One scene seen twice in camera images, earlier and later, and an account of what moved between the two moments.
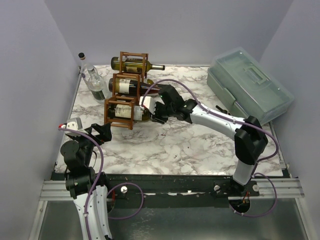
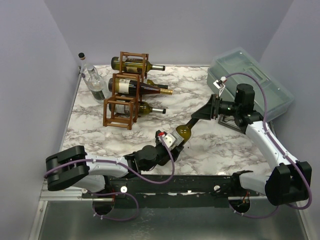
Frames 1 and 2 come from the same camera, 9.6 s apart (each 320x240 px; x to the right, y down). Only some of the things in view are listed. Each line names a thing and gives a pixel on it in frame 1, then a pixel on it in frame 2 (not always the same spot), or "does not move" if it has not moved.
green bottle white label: (124, 111) → (185, 130)
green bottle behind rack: (134, 65) does not move
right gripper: (160, 112) → (214, 107)
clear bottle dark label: (96, 85) does not move
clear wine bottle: (85, 72) does not move
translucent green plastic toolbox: (242, 80) does not move
